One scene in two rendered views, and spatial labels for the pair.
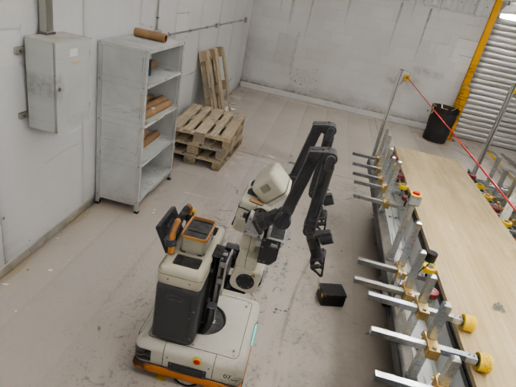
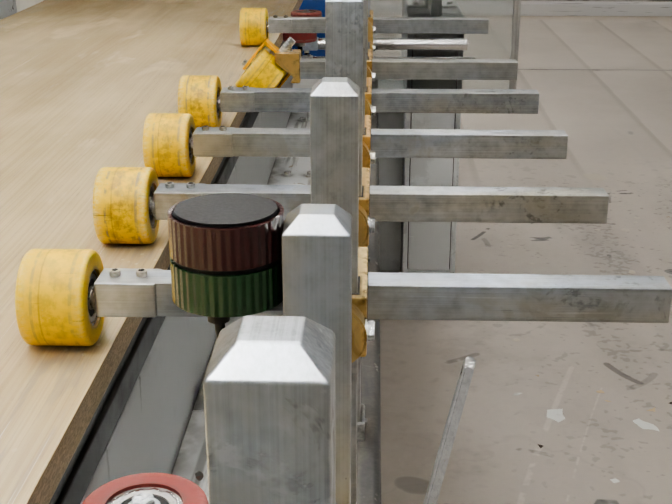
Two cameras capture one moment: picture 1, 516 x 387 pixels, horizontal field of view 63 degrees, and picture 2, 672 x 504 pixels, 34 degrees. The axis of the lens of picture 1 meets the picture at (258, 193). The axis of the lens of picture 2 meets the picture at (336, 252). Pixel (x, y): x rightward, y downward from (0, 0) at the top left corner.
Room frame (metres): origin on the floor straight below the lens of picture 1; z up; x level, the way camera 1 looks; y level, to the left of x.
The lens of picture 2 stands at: (2.50, -0.96, 1.28)
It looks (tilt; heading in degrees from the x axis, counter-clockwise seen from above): 20 degrees down; 177
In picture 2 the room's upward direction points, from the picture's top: straight up
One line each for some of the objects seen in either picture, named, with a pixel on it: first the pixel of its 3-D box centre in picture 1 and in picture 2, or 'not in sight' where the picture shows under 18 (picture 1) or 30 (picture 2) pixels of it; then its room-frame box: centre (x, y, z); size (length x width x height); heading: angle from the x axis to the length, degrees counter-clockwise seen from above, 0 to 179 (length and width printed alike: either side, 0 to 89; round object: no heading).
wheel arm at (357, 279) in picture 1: (391, 289); not in sight; (1.93, -0.84, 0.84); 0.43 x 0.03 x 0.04; 85
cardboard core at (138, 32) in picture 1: (150, 34); not in sight; (4.06, 1.29, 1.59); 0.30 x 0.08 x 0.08; 85
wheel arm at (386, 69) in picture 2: not in sight; (407, 69); (0.69, -0.73, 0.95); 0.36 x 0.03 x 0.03; 85
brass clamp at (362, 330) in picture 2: (421, 307); (336, 303); (1.69, -0.91, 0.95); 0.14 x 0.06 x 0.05; 175
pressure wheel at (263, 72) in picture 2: not in sight; (261, 76); (0.67, -0.97, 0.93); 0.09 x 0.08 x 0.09; 85
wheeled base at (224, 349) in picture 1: (201, 332); not in sight; (2.01, 0.17, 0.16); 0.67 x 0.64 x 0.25; 86
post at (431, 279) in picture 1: (416, 312); (335, 376); (1.72, -0.91, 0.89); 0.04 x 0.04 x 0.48; 85
